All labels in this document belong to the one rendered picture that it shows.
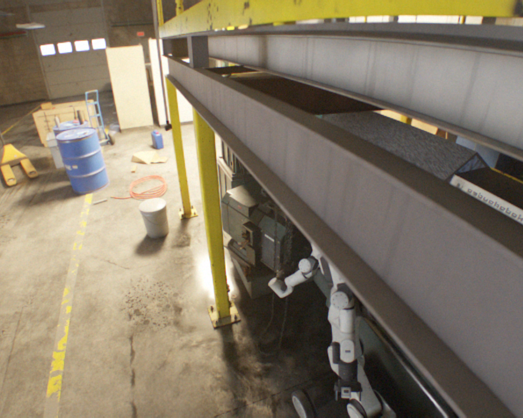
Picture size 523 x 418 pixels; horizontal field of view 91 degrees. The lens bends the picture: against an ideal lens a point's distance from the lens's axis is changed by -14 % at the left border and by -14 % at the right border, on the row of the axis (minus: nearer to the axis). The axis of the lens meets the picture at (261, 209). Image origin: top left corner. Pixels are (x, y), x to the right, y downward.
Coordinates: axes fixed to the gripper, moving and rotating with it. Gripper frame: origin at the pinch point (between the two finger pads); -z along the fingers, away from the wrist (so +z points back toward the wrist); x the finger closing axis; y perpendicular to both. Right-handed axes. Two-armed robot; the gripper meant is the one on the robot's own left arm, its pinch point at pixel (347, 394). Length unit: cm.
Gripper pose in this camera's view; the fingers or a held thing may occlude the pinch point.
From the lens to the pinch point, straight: 158.0
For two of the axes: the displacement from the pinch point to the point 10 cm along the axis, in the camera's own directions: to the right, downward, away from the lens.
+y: -2.4, 0.4, -9.7
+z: -0.7, -10.0, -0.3
